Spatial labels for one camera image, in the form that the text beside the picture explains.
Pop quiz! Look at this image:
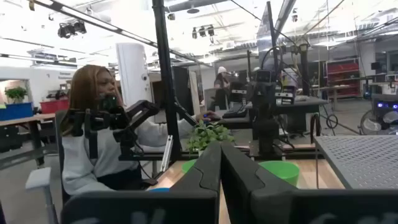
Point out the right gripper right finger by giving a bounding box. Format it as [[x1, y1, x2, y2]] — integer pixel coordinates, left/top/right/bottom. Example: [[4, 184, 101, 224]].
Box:
[[221, 142, 398, 224]]

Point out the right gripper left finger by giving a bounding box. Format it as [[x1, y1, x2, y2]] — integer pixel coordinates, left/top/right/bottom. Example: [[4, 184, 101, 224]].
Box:
[[60, 142, 222, 224]]

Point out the green plastic bowl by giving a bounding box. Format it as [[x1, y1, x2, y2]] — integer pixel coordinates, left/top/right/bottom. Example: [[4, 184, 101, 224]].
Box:
[[182, 159, 197, 174], [257, 160, 300, 187]]

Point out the green potted plant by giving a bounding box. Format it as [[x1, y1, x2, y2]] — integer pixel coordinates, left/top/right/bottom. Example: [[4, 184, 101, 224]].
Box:
[[4, 86, 29, 104], [185, 119, 234, 156]]

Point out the grey perforated metal shelf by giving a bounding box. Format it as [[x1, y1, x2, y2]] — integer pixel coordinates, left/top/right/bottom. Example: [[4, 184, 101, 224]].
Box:
[[313, 135, 398, 190]]

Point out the black desk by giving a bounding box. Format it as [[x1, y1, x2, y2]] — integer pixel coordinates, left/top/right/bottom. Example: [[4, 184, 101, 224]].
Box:
[[214, 96, 329, 138]]

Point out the person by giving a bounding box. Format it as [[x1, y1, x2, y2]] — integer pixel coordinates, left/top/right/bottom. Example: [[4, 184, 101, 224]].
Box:
[[213, 66, 233, 110], [60, 64, 221, 197]]

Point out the grey floor fan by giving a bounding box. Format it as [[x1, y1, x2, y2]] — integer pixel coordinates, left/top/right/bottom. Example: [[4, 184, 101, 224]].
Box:
[[359, 108, 398, 136]]

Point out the dark office chair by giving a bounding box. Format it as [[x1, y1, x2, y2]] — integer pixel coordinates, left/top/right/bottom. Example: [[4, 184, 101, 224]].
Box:
[[54, 108, 72, 206]]

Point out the white round pillar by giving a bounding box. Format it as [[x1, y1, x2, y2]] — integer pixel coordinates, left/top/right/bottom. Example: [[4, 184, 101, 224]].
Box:
[[116, 42, 153, 108]]

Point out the computer with blue lights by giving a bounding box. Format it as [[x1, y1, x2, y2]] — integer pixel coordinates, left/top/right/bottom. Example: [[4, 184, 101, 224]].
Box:
[[371, 94, 398, 121]]

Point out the red storage rack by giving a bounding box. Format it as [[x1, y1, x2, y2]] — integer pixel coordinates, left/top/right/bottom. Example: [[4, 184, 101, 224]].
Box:
[[325, 58, 361, 100]]

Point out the grey stool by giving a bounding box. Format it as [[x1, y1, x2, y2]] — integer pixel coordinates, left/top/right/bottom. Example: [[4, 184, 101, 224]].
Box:
[[24, 167, 60, 224]]

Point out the red storage bin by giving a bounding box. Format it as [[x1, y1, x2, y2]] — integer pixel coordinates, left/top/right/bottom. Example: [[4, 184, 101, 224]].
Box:
[[39, 98, 70, 114]]

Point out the wooden work table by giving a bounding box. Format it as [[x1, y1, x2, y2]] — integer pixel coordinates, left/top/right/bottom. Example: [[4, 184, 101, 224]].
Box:
[[0, 113, 57, 167]]

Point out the blue storage bin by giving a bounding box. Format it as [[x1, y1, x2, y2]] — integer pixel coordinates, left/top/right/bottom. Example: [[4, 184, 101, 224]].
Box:
[[0, 102, 34, 121]]

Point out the white metal bracket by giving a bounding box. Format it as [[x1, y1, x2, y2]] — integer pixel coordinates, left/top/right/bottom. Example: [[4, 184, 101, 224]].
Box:
[[160, 135, 174, 174]]

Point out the black aluminium rig frame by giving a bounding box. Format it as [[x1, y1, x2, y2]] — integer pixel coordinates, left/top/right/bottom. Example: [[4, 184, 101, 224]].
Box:
[[118, 0, 318, 161]]

